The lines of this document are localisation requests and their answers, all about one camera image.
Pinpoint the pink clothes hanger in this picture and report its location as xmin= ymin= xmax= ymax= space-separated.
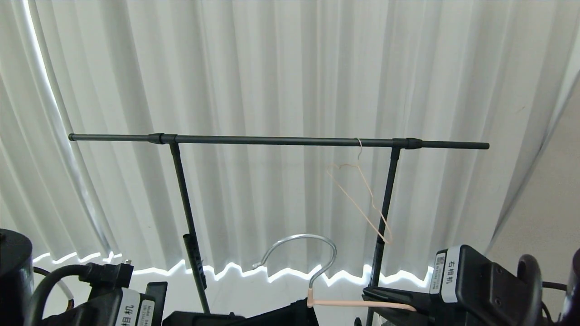
xmin=326 ymin=137 xmax=393 ymax=245
xmin=253 ymin=233 xmax=417 ymax=312

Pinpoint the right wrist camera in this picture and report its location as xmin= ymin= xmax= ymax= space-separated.
xmin=428 ymin=244 xmax=544 ymax=326

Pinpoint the black clothes rack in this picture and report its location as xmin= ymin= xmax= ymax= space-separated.
xmin=68 ymin=133 xmax=490 ymax=326

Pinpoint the white curtain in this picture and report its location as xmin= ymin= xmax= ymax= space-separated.
xmin=0 ymin=0 xmax=580 ymax=290

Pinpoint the black garment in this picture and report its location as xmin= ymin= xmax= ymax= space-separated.
xmin=229 ymin=298 xmax=320 ymax=326

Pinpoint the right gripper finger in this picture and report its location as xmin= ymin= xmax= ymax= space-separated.
xmin=362 ymin=288 xmax=436 ymax=305
xmin=368 ymin=302 xmax=438 ymax=326

